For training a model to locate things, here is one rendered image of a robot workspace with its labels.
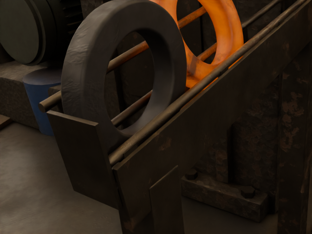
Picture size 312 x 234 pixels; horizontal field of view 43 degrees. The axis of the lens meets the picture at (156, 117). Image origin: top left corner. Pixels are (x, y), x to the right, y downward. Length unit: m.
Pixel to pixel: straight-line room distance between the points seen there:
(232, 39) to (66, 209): 0.91
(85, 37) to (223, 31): 0.31
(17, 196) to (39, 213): 0.15
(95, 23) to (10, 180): 1.27
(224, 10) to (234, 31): 0.04
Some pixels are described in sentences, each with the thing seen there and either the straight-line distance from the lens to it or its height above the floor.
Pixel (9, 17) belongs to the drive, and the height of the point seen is 0.53.
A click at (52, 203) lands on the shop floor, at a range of 1.43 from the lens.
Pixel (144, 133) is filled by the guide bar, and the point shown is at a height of 0.59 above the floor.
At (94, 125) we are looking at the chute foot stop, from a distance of 0.38.
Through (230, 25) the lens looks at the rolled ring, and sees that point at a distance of 0.65.
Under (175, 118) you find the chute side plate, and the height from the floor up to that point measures 0.59.
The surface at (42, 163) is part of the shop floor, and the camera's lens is 1.68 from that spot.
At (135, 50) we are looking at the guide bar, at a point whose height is 0.65.
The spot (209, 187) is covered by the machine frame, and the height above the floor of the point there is 0.07.
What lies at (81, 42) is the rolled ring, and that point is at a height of 0.70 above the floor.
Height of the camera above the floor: 0.79
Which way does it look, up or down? 24 degrees down
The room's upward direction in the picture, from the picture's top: 6 degrees counter-clockwise
